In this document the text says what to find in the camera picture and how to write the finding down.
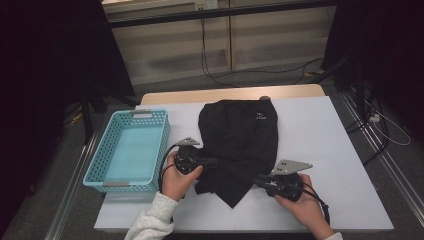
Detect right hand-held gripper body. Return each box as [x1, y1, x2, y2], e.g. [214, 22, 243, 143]
[264, 159, 314, 203]

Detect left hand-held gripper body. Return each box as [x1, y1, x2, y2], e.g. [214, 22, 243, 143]
[173, 136, 203, 176]

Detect black pants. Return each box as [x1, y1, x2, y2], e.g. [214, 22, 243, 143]
[194, 98, 279, 209]

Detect light blue perforated plastic basket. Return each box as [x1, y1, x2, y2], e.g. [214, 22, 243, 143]
[82, 109, 171, 194]

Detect person's left hand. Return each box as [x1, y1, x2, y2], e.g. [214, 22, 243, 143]
[161, 151, 205, 202]

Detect person's right hand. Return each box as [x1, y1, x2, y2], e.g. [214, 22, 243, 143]
[274, 173, 335, 240]

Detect white table sheet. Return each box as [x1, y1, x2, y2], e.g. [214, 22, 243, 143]
[94, 95, 395, 233]

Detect wooden table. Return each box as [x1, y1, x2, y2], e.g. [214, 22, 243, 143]
[139, 83, 326, 106]

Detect yellow floor tape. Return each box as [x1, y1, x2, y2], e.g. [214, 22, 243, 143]
[303, 68, 326, 78]

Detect black metal stand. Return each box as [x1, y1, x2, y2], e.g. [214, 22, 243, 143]
[79, 83, 142, 147]
[313, 53, 368, 123]

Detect black horizontal bar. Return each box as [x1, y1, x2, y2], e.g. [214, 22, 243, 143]
[108, 0, 338, 29]

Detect black curtain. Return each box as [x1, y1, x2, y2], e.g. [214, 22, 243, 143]
[321, 0, 424, 141]
[0, 0, 137, 231]

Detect left hand-held gripper cable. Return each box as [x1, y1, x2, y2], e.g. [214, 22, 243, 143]
[158, 143, 183, 194]

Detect hand-held gripper cable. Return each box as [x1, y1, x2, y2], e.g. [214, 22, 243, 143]
[293, 181, 331, 226]
[158, 143, 183, 194]

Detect right hand-held gripper cable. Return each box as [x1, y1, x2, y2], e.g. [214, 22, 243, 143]
[293, 181, 331, 226]

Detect metal floor rail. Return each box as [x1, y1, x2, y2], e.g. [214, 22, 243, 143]
[43, 129, 103, 240]
[338, 89, 424, 228]

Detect black cable bundle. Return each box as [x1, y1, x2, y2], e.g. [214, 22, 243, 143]
[344, 96, 391, 167]

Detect black floor cable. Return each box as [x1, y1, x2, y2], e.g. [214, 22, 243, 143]
[211, 57, 325, 86]

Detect white floor cable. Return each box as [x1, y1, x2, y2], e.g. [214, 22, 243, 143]
[363, 99, 412, 147]

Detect black hanging wall cable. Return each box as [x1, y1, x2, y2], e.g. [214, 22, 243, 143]
[199, 18, 242, 89]

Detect vertical metal wall strip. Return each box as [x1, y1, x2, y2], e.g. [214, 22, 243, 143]
[227, 0, 235, 72]

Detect white wall socket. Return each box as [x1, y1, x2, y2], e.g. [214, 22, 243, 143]
[194, 0, 219, 11]

